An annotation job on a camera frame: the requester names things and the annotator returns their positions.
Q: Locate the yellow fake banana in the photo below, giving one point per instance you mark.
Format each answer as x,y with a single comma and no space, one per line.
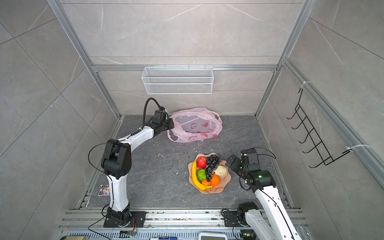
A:
195,181

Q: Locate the white device at bottom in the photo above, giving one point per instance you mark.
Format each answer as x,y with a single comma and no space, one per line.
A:
212,236

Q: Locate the red fake apple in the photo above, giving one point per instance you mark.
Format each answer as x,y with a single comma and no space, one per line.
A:
201,163

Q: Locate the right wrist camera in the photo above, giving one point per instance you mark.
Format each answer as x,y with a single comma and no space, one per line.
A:
250,156

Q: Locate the green fake fruit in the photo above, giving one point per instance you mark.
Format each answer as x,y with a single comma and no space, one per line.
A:
201,175

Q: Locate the orange fake fruit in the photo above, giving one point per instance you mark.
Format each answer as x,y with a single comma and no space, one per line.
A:
215,180
206,183

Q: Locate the white wire mesh basket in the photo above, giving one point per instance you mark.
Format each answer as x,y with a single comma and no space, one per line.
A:
178,80

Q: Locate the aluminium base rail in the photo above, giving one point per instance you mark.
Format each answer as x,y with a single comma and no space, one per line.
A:
156,219

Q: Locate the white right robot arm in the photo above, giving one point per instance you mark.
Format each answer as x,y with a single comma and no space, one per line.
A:
278,225

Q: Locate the dark fake grapes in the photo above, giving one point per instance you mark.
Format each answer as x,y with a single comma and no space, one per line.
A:
212,162

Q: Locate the black wire hook rack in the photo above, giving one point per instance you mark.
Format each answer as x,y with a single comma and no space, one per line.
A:
313,136

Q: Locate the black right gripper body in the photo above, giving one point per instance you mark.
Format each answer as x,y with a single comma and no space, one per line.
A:
238,166

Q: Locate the pink plastic bag fruit print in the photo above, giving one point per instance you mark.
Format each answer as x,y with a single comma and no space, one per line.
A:
197,124

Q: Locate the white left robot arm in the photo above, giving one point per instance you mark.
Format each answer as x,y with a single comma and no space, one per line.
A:
117,162

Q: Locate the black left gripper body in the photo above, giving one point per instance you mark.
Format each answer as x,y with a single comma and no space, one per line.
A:
167,124

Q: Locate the pink scalloped plate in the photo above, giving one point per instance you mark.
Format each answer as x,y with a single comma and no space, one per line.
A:
211,190

